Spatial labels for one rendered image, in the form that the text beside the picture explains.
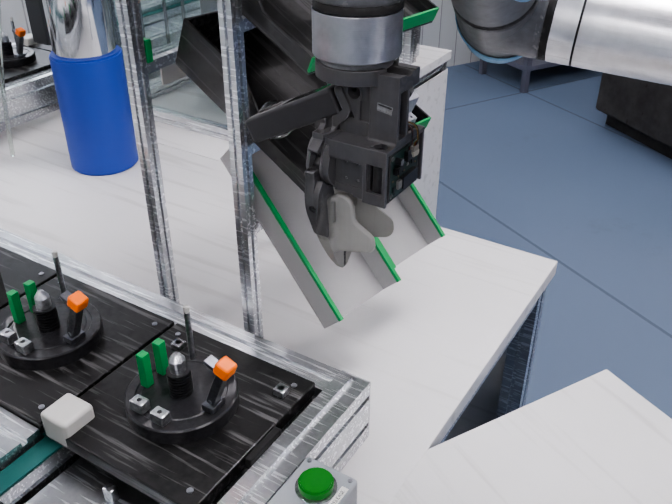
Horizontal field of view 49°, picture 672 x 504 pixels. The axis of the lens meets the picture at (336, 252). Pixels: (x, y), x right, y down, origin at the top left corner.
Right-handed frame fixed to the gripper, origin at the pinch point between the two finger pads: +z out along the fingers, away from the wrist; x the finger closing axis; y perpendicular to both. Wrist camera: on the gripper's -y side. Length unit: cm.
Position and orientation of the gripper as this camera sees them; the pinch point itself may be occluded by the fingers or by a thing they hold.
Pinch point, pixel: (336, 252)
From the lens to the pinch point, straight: 74.3
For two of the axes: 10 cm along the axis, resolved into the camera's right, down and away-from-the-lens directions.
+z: 0.0, 8.5, 5.3
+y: 8.5, 2.8, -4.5
